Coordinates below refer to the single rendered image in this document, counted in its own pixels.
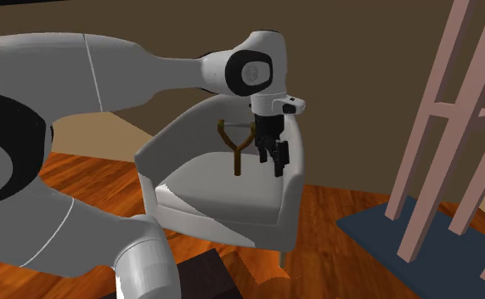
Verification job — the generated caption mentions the dark blue rug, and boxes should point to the dark blue rug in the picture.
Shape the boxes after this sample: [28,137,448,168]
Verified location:
[336,195,485,299]

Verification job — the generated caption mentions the brown wooden slingshot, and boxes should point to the brown wooden slingshot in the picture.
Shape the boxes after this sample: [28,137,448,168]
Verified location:
[217,119,257,177]

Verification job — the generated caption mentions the white armchair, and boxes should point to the white armchair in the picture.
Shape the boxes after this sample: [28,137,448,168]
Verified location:
[133,93,305,268]

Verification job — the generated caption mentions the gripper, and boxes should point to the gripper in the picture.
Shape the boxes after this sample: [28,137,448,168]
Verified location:
[253,113,290,178]

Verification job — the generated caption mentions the pink wooden frame furniture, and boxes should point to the pink wooden frame furniture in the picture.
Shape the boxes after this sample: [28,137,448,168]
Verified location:
[384,0,485,289]

